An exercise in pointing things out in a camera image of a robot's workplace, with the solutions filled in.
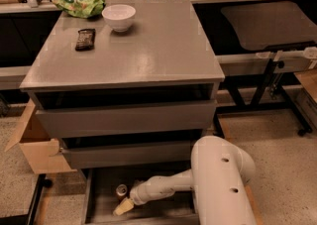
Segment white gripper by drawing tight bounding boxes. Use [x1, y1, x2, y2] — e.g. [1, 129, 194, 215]
[113, 175, 175, 216]

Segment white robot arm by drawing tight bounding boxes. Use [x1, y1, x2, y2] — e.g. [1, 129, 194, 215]
[113, 136, 257, 225]

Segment grey open bottom drawer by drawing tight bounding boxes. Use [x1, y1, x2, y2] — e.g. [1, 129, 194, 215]
[81, 162, 200, 225]

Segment grey middle drawer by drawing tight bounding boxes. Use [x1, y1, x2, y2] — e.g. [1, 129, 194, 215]
[62, 140, 195, 169]

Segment grey top drawer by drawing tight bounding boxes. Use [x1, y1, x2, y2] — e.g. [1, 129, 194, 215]
[36, 100, 217, 138]

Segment grey drawer cabinet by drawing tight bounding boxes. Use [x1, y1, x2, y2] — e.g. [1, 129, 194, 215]
[19, 0, 226, 225]

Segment brown cardboard box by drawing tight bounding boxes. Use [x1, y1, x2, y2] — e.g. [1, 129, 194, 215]
[5, 100, 72, 174]

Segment dark snack bar wrapper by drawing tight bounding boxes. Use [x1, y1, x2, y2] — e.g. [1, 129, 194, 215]
[75, 29, 96, 52]

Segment white bowl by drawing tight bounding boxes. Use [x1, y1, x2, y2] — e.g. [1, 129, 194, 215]
[102, 4, 136, 32]

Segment green chip bag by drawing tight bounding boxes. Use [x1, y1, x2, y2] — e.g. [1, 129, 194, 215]
[52, 0, 106, 19]

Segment black rolling table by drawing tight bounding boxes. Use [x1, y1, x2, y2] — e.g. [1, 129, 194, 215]
[193, 0, 316, 137]

